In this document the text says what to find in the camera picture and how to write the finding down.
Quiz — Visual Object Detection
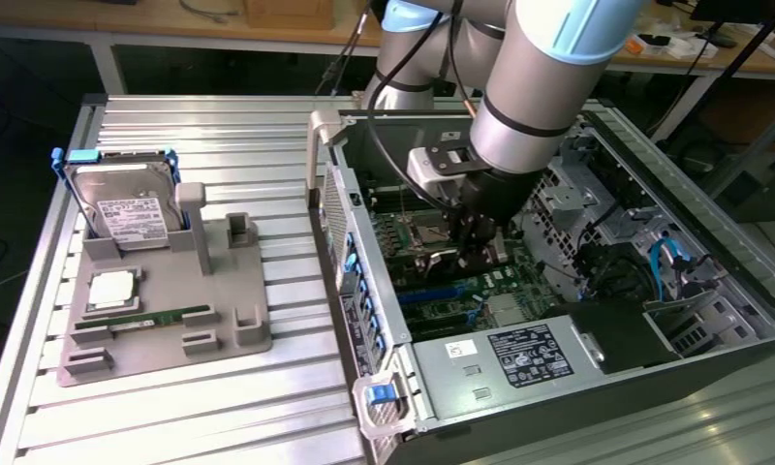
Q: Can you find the grey parts rack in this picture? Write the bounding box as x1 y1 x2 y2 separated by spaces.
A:
57 181 273 388

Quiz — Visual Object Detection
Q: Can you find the black open PC case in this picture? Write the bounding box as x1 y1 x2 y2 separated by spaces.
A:
305 99 775 465

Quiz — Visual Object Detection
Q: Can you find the white and black device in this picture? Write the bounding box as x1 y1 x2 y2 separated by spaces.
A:
637 32 717 60

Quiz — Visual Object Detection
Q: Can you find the blue expansion slot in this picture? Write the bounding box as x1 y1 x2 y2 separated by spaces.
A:
394 285 465 306

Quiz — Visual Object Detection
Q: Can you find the metal disk bay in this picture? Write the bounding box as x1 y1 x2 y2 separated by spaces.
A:
641 285 775 360

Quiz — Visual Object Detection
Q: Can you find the green motherboard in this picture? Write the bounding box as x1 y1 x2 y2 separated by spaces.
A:
366 183 556 341

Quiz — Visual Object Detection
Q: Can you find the black plastic shroud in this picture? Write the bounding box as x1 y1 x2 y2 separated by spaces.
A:
541 299 683 376

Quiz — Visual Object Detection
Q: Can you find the thin black cable with connector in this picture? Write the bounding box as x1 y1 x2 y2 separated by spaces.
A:
311 0 373 97

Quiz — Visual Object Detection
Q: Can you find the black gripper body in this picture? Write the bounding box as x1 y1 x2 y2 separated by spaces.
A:
457 167 548 232

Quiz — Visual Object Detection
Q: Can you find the silver CPU chip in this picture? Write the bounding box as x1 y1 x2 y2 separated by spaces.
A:
86 271 138 312

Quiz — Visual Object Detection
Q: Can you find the blue data wire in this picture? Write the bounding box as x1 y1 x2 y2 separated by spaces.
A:
647 231 691 302

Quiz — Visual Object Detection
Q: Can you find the thick black camera cable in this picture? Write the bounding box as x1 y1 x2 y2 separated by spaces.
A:
364 0 468 209

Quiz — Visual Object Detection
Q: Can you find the black floor cabinet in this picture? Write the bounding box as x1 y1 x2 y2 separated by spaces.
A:
715 154 775 224

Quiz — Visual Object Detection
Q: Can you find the silver chipset heatsink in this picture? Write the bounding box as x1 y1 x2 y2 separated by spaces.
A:
485 294 532 326

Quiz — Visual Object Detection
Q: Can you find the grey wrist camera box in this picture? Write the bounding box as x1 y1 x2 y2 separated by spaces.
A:
404 143 493 210

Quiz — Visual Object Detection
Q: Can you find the CPU socket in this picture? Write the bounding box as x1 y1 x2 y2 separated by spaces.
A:
409 212 454 247

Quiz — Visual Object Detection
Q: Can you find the grey power supply unit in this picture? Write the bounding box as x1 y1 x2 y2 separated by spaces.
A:
410 314 607 423

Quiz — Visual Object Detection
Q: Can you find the hard disk with blue carrier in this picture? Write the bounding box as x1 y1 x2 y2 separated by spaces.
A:
50 147 191 253

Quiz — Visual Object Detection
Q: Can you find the wooden workbench white frame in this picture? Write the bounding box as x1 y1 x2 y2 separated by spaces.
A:
0 0 775 142

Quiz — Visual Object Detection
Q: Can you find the silver metal drive cage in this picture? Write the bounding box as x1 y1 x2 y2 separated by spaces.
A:
520 128 635 273

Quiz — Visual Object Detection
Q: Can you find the black slanted pole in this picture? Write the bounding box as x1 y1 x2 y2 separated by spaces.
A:
719 0 775 81

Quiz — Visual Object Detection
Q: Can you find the black monitor with stand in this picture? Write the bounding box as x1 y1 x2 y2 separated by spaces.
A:
688 0 775 48

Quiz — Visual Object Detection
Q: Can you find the green RAM stick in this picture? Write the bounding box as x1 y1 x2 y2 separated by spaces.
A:
79 303 211 335

